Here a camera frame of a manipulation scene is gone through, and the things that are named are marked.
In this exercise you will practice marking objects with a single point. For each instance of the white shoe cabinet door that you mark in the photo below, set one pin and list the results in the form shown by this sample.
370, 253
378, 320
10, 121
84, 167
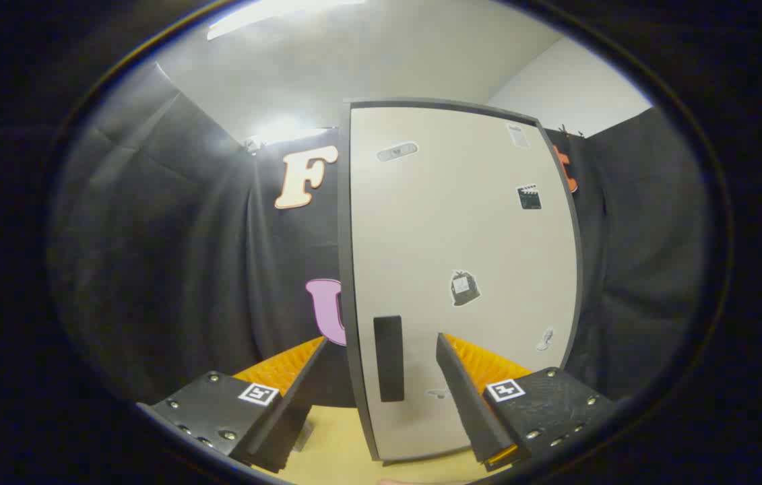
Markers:
448, 236

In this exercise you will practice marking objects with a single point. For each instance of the black backdrop cloth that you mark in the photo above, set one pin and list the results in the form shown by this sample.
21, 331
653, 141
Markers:
151, 269

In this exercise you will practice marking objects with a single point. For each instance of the dark grey shoe cabinet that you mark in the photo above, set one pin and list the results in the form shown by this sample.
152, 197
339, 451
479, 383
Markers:
345, 269

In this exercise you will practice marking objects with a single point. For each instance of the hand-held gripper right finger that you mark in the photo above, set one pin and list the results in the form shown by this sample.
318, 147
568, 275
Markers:
471, 404

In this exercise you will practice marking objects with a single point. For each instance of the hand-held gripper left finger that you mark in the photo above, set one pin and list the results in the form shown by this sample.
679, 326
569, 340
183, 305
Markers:
290, 411

